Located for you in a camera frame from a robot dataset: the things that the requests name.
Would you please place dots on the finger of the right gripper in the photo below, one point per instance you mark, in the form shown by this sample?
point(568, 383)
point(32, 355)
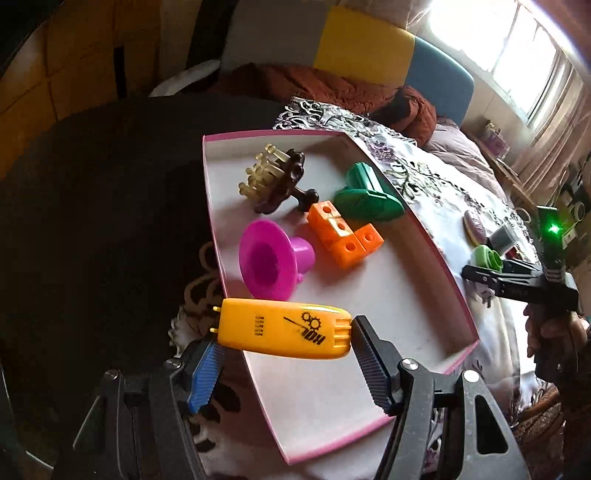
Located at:
point(486, 279)
point(514, 267)

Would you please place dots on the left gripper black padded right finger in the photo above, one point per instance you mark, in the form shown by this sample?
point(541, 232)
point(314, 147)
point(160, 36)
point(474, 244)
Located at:
point(389, 383)

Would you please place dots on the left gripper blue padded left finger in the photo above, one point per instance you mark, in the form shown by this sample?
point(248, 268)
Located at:
point(202, 364)

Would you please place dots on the green night light plug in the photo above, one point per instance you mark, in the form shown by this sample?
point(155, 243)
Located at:
point(485, 257)

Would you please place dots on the purple perforated egg case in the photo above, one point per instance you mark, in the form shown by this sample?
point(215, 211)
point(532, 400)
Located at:
point(474, 228)

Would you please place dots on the yellow plastic comb toy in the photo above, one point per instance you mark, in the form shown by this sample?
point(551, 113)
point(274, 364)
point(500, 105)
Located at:
point(285, 329)

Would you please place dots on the orange building block piece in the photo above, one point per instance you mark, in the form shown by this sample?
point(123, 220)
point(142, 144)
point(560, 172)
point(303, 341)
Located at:
point(346, 246)

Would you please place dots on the magenta plastic funnel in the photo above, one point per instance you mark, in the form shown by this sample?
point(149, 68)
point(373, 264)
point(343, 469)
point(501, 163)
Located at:
point(271, 262)

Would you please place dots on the green plastic stamp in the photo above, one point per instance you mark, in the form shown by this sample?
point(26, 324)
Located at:
point(364, 199)

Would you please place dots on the brown cream hair claw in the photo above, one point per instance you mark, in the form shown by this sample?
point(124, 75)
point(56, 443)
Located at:
point(274, 178)

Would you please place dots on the person right hand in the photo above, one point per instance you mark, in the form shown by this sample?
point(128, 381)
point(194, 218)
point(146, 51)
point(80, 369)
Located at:
point(556, 343)

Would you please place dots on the clear jar black base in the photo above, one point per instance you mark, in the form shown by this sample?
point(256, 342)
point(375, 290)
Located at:
point(503, 239)

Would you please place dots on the wooden side desk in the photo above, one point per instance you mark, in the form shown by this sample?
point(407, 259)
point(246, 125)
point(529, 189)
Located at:
point(511, 184)

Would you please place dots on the floral embroidered tablecloth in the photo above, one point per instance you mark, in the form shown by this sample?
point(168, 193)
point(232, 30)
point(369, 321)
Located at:
point(236, 442)

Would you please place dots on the purple box on desk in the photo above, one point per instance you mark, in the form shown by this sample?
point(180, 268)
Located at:
point(494, 141)

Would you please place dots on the pink curtain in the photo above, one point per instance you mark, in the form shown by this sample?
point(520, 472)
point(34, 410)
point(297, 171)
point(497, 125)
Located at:
point(557, 136)

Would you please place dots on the pale pink duvet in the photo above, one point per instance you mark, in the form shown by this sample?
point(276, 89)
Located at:
point(449, 143)

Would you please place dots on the white pink-edged tray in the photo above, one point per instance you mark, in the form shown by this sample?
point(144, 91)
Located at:
point(405, 289)

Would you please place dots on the rust quilted jacket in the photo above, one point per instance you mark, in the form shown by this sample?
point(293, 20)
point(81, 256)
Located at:
point(401, 108)

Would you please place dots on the grey yellow blue sofa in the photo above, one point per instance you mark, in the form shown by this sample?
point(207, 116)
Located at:
point(347, 43)

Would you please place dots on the wooden wardrobe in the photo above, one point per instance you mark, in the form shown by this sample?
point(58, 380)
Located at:
point(87, 54)

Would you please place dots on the black rolled mat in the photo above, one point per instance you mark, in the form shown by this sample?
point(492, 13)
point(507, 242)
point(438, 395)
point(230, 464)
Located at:
point(210, 31)

